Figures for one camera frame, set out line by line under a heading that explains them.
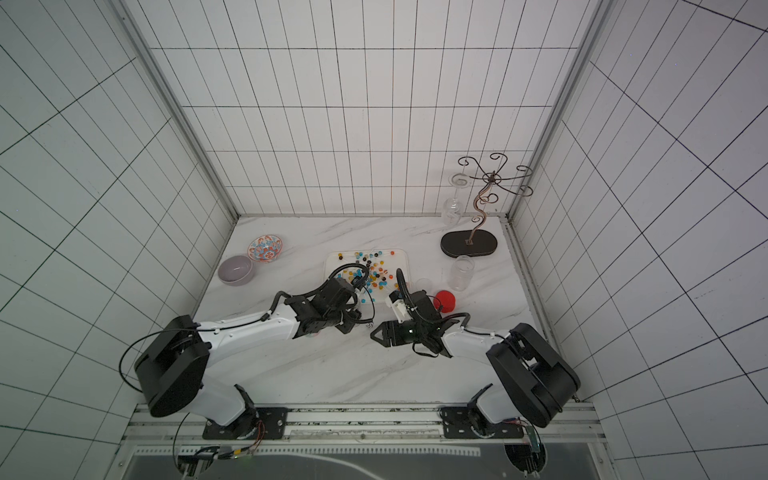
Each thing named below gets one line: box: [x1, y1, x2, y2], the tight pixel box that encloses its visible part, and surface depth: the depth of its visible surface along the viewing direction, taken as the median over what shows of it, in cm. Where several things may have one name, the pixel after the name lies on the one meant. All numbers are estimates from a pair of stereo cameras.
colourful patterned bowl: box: [247, 234, 283, 263], surface depth 109 cm
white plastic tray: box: [323, 249, 409, 304], surface depth 108 cm
